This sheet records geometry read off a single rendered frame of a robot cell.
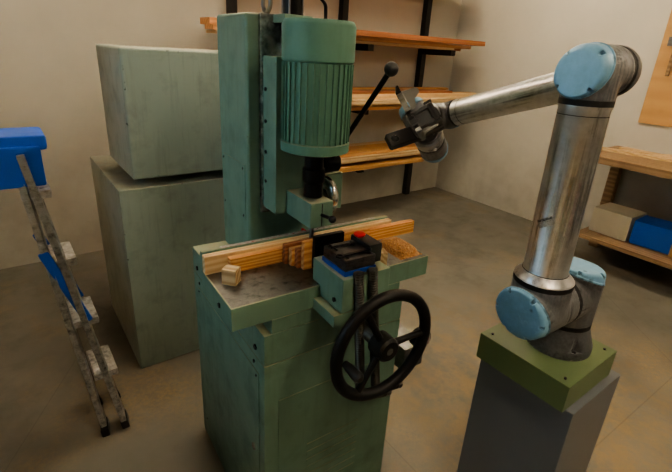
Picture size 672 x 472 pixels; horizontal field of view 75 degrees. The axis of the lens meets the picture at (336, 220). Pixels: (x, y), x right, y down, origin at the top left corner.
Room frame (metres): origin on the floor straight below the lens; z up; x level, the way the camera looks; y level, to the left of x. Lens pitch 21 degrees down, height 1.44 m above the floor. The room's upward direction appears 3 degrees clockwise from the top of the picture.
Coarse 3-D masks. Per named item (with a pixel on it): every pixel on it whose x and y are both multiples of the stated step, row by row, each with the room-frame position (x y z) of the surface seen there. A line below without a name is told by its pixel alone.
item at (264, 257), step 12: (372, 228) 1.25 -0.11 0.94; (384, 228) 1.27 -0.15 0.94; (396, 228) 1.29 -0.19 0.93; (408, 228) 1.32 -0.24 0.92; (252, 252) 1.03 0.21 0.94; (264, 252) 1.04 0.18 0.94; (276, 252) 1.06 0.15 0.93; (240, 264) 1.00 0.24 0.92; (252, 264) 1.02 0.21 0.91; (264, 264) 1.04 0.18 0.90
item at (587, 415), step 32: (480, 384) 1.17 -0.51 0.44; (512, 384) 1.09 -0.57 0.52; (608, 384) 1.08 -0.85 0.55; (480, 416) 1.15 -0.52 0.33; (512, 416) 1.07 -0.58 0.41; (544, 416) 1.00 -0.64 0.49; (576, 416) 0.96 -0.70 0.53; (480, 448) 1.13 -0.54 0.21; (512, 448) 1.05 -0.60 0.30; (544, 448) 0.98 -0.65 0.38; (576, 448) 1.02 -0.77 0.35
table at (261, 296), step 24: (288, 264) 1.05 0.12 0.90; (408, 264) 1.12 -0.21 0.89; (216, 288) 0.91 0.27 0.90; (240, 288) 0.91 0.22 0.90; (264, 288) 0.92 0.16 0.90; (288, 288) 0.93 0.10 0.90; (312, 288) 0.94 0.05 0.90; (240, 312) 0.83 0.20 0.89; (264, 312) 0.87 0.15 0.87; (288, 312) 0.90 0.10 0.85; (336, 312) 0.88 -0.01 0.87
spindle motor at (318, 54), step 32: (288, 32) 1.07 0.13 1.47; (320, 32) 1.04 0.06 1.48; (352, 32) 1.09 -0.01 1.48; (288, 64) 1.08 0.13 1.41; (320, 64) 1.04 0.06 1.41; (352, 64) 1.12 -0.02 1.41; (288, 96) 1.07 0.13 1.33; (320, 96) 1.04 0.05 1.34; (288, 128) 1.06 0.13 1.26; (320, 128) 1.05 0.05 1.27
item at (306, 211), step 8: (288, 192) 1.17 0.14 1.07; (296, 192) 1.16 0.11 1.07; (288, 200) 1.17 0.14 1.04; (296, 200) 1.13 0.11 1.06; (304, 200) 1.10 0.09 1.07; (312, 200) 1.10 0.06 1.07; (320, 200) 1.10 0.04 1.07; (328, 200) 1.11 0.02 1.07; (288, 208) 1.17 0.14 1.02; (296, 208) 1.13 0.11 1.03; (304, 208) 1.09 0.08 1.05; (312, 208) 1.07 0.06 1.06; (320, 208) 1.08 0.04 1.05; (328, 208) 1.10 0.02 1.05; (296, 216) 1.13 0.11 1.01; (304, 216) 1.09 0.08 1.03; (312, 216) 1.07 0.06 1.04; (320, 216) 1.08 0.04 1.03; (304, 224) 1.09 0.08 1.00; (312, 224) 1.07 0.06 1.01; (320, 224) 1.08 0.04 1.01; (328, 224) 1.10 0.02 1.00
